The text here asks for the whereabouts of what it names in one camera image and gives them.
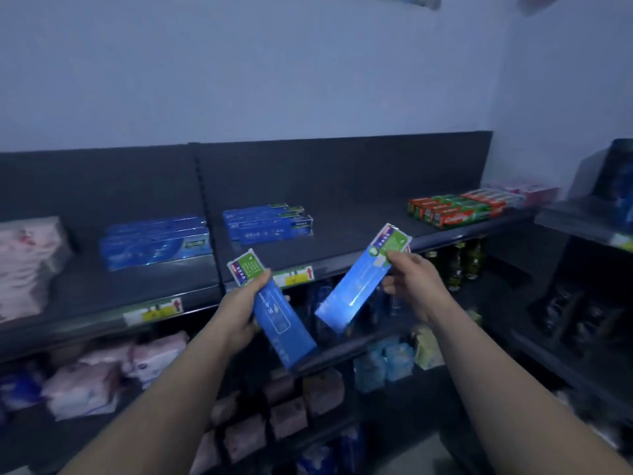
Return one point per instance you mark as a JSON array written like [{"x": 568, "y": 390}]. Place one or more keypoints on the person's left hand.
[{"x": 235, "y": 316}]

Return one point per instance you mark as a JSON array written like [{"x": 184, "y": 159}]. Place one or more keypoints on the person's right hand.
[{"x": 420, "y": 286}]

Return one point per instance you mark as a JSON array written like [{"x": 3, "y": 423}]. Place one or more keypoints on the person's right thumb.
[{"x": 401, "y": 258}]

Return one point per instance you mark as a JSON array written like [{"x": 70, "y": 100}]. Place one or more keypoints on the person's left thumb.
[{"x": 257, "y": 282}]

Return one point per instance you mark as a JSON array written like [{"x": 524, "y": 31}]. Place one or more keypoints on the blue toothpaste box green end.
[
  {"x": 277, "y": 321},
  {"x": 356, "y": 286}
]

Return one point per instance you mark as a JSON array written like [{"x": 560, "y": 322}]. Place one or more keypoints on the person's left forearm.
[{"x": 163, "y": 410}]

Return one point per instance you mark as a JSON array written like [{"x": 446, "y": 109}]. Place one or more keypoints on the person's right forearm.
[{"x": 504, "y": 400}]

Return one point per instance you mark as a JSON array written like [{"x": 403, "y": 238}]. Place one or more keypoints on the dark green glass bottle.
[
  {"x": 455, "y": 269},
  {"x": 433, "y": 259},
  {"x": 473, "y": 262}
]

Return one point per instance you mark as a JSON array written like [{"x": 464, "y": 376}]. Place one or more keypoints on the yellow white price tag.
[
  {"x": 294, "y": 276},
  {"x": 153, "y": 312},
  {"x": 622, "y": 242}
]

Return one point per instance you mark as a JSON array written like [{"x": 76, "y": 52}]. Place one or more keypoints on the stack of blue toothpaste boxes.
[
  {"x": 267, "y": 225},
  {"x": 153, "y": 244}
]

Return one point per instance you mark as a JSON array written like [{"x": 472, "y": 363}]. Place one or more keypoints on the row of red green boxes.
[{"x": 460, "y": 207}]

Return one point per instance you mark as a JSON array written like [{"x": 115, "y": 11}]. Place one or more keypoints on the dark grey shelf unit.
[{"x": 346, "y": 182}]

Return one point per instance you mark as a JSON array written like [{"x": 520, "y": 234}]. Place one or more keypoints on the pale green packet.
[{"x": 428, "y": 348}]

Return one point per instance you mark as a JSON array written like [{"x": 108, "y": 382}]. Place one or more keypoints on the light blue packet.
[
  {"x": 369, "y": 371},
  {"x": 399, "y": 362}
]

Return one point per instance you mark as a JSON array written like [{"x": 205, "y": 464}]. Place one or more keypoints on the pink white soft packet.
[
  {"x": 81, "y": 390},
  {"x": 156, "y": 358},
  {"x": 106, "y": 353}
]

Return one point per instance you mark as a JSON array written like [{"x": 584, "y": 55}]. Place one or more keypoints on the group of brown pink packets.
[{"x": 287, "y": 418}]

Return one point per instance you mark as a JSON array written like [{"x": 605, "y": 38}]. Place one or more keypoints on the pink product boxes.
[{"x": 534, "y": 192}]

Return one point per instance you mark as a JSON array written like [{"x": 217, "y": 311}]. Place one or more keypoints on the dark side shelf unit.
[{"x": 568, "y": 291}]

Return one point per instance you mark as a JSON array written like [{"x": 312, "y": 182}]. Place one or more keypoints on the dark packaged goods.
[{"x": 578, "y": 311}]

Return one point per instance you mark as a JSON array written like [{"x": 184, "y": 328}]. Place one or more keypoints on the blue printed packet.
[
  {"x": 316, "y": 461},
  {"x": 352, "y": 449}
]

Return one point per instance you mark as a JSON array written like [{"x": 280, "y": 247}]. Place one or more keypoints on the dark blue product box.
[{"x": 615, "y": 180}]

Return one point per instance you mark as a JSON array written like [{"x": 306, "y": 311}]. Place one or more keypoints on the stack of pink tissue packets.
[{"x": 27, "y": 267}]

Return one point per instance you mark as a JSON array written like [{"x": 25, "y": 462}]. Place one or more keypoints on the blue white soft packet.
[{"x": 20, "y": 388}]

